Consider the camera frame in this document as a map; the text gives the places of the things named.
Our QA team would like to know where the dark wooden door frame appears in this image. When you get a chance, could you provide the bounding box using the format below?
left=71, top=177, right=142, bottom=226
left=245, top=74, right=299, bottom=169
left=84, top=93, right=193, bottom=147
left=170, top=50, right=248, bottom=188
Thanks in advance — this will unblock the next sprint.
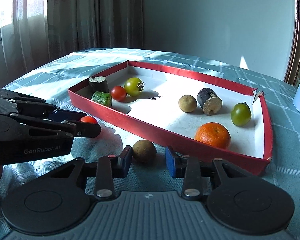
left=284, top=0, right=300, bottom=86

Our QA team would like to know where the orange mandarin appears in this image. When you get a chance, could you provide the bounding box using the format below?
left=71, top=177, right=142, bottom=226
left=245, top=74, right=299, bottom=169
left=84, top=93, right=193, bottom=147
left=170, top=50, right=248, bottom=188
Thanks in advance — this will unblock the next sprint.
left=194, top=122, right=231, bottom=149

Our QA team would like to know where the red shallow cardboard tray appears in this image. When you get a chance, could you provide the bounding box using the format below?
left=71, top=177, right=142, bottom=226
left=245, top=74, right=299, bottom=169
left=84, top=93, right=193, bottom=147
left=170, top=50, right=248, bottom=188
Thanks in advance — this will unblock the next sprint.
left=68, top=61, right=273, bottom=175

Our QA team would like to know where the brown longan fruit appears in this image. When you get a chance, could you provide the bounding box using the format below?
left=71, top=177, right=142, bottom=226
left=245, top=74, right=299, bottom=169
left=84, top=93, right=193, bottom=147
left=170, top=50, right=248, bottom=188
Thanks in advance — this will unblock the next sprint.
left=132, top=140, right=157, bottom=164
left=178, top=95, right=197, bottom=113

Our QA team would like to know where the green cucumber chunk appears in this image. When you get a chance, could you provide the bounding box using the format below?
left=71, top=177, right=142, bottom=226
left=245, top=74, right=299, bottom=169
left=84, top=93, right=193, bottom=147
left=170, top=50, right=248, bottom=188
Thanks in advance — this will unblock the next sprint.
left=91, top=91, right=112, bottom=107

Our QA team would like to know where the teal checked tablecloth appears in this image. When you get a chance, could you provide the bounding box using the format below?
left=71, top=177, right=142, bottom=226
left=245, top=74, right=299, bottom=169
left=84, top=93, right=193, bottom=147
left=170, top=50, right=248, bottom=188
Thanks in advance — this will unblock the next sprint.
left=0, top=48, right=300, bottom=239

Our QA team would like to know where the red cherry tomato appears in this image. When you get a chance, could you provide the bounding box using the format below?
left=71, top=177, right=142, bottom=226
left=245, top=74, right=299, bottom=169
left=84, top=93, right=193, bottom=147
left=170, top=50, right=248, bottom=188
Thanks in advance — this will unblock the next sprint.
left=80, top=116, right=98, bottom=124
left=110, top=86, right=127, bottom=101

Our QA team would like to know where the green tomato with stem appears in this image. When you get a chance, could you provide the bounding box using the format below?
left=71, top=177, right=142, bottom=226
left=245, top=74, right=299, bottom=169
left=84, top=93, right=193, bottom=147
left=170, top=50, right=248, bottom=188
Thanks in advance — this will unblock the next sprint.
left=125, top=77, right=145, bottom=96

